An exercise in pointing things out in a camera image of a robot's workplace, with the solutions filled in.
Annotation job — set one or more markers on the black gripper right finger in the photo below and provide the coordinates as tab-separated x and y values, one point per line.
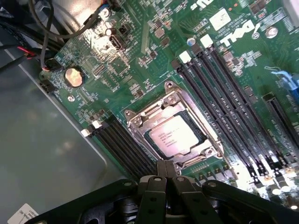
187	193

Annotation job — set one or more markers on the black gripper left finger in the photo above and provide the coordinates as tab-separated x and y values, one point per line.
151	186

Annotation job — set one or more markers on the black RAM slot white latch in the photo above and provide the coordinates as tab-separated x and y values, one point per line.
107	149
222	102
240	84
123	145

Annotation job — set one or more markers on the metal CPU locking lever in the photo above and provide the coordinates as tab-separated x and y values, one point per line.
205	130
136	130

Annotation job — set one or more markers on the metal CPU socket cover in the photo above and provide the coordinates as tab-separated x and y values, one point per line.
187	109

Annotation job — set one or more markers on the black expansion slot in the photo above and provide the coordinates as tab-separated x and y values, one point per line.
280	116

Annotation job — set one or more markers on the green Dell motherboard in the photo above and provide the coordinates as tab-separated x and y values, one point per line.
151	70

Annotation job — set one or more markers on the grey metal PC case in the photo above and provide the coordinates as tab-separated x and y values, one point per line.
42	144

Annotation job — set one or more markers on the white paper label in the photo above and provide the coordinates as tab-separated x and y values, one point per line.
22	214

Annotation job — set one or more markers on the silver coin cell battery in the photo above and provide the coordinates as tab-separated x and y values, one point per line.
73	77

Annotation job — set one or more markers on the black internal USB port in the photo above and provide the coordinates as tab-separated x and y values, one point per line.
115	43

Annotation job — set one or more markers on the blue board connector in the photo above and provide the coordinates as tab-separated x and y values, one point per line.
289	84

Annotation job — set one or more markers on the dark cylindrical capacitor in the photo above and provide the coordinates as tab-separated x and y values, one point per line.
111	31

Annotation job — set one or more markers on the white sticker on chip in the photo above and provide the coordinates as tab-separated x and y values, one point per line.
220	19

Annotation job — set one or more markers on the CPU socket with metal frame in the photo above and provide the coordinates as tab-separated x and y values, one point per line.
170	85

